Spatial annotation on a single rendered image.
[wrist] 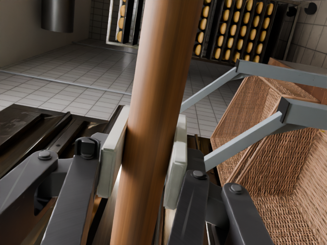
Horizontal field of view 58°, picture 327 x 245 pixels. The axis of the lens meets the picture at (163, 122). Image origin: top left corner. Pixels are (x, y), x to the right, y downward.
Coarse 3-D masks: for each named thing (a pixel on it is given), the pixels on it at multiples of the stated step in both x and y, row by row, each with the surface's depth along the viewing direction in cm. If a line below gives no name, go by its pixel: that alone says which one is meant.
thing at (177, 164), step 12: (180, 120) 20; (180, 132) 18; (180, 144) 17; (180, 156) 15; (168, 168) 18; (180, 168) 15; (168, 180) 15; (180, 180) 15; (168, 192) 15; (168, 204) 16
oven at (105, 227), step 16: (48, 112) 182; (64, 128) 164; (80, 128) 175; (48, 144) 145; (64, 144) 149; (208, 144) 179; (112, 192) 142; (112, 208) 156; (96, 224) 114; (112, 224) 172; (288, 224) 120; (96, 240) 115
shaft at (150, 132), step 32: (160, 0) 14; (192, 0) 14; (160, 32) 15; (192, 32) 15; (160, 64) 15; (160, 96) 16; (128, 128) 18; (160, 128) 17; (128, 160) 18; (160, 160) 18; (128, 192) 19; (160, 192) 19; (128, 224) 19
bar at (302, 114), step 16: (240, 64) 100; (256, 64) 100; (224, 80) 104; (288, 80) 102; (304, 80) 101; (320, 80) 101; (192, 96) 107; (288, 112) 56; (304, 112) 56; (320, 112) 56; (256, 128) 59; (272, 128) 58; (288, 128) 59; (320, 128) 57; (224, 144) 62; (240, 144) 60; (208, 160) 62; (224, 160) 61; (160, 208) 56; (160, 224) 52; (160, 240) 49
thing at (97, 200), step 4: (120, 108) 168; (120, 112) 162; (116, 116) 156; (112, 124) 145; (108, 132) 136; (96, 196) 113; (96, 200) 113; (100, 200) 120; (96, 204) 113; (96, 208) 114; (92, 212) 108; (92, 216) 108; (92, 220) 109
